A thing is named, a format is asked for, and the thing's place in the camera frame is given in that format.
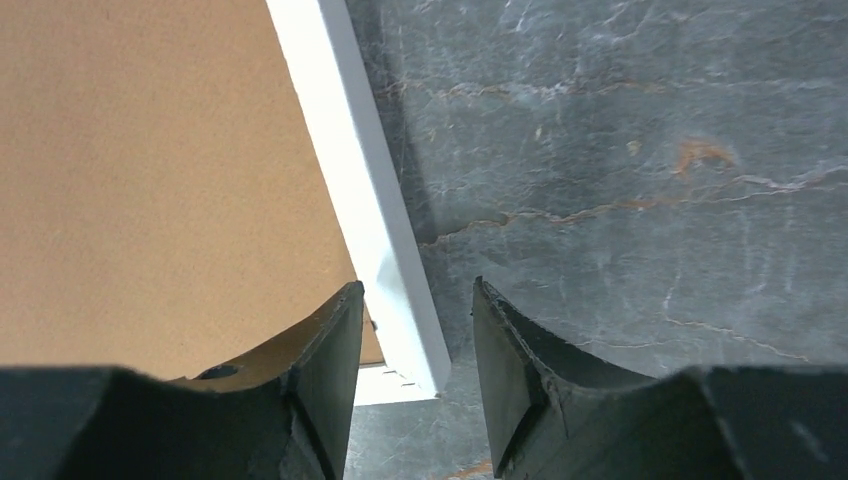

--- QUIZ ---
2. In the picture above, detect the brown cardboard backing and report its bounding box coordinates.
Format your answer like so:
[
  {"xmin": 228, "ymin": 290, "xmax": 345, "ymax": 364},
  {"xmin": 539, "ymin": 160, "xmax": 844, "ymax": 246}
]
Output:
[{"xmin": 1, "ymin": 1, "xmax": 355, "ymax": 379}]

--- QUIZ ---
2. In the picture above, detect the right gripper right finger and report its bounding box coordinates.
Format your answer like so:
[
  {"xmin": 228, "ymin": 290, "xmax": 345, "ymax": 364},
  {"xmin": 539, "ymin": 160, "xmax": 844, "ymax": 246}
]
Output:
[{"xmin": 472, "ymin": 278, "xmax": 847, "ymax": 479}]

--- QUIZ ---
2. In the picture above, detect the white picture frame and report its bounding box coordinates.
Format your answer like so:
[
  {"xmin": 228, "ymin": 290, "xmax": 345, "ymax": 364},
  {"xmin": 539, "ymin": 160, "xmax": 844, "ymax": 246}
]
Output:
[{"xmin": 267, "ymin": 1, "xmax": 451, "ymax": 406}]

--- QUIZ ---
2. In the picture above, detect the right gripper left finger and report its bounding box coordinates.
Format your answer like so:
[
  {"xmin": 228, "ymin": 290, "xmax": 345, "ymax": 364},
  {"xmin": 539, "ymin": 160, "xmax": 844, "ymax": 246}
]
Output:
[{"xmin": 1, "ymin": 281, "xmax": 364, "ymax": 479}]

